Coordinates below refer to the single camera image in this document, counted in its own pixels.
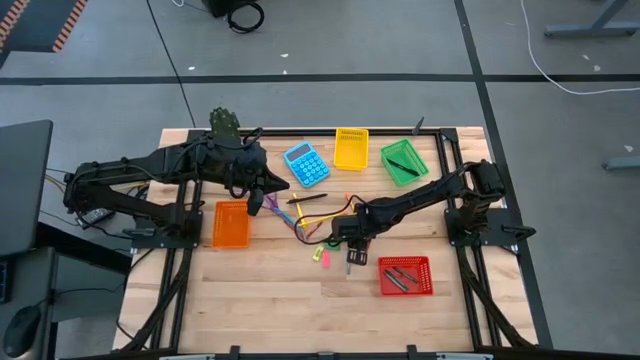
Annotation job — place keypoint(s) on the black side desk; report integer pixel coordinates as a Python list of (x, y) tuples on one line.
[(30, 280)]

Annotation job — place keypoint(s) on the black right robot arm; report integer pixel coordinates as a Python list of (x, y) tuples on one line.
[(425, 195)]

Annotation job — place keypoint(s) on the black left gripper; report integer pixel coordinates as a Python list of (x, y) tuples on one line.
[(248, 172)]

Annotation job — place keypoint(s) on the dark grey monitor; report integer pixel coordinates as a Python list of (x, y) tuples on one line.
[(25, 190)]

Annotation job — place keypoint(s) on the grey desk foot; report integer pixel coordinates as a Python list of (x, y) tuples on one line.
[(622, 164)]

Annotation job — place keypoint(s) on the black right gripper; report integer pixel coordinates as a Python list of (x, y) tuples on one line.
[(355, 227)]

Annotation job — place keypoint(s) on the black mat orange striped edge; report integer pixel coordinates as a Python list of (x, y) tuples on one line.
[(40, 25)]

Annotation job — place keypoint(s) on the green eraser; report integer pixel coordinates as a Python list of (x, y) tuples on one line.
[(330, 247)]

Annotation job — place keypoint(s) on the yellow plastic bin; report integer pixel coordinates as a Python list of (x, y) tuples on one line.
[(351, 150)]

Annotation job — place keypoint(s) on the grey desk leg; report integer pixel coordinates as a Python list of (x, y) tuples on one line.
[(590, 30)]

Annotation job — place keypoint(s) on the pink eraser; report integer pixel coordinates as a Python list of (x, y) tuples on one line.
[(326, 259)]

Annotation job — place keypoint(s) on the yellow eraser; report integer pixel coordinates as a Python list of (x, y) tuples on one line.
[(318, 253)]

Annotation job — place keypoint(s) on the dark red pencil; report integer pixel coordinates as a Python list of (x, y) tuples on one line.
[(315, 230)]

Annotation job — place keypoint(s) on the black table frame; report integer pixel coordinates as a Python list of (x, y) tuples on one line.
[(390, 132)]

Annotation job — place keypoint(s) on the orange plastic bin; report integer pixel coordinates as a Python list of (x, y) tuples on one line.
[(230, 225)]

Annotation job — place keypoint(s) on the cactus in white pot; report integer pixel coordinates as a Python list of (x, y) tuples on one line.
[(224, 122)]

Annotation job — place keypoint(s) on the blue calculator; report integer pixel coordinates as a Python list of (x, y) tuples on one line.
[(307, 167)]

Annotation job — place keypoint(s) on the black frame lever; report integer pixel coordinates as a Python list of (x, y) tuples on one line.
[(418, 127)]

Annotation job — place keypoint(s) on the black computer mouse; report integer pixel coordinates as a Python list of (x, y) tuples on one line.
[(20, 332)]

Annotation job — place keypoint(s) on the black pen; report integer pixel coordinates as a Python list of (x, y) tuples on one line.
[(306, 198), (402, 167)]

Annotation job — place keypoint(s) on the red plastic bin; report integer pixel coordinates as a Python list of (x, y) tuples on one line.
[(422, 267)]

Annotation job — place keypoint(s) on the green plastic bin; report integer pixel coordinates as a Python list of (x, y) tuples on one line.
[(407, 150)]

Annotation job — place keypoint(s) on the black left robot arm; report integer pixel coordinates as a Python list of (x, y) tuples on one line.
[(125, 167)]

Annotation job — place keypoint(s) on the black equipment box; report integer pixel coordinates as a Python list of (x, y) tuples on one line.
[(217, 6)]

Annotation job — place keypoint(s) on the black power adapter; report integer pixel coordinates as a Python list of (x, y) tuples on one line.
[(95, 217)]

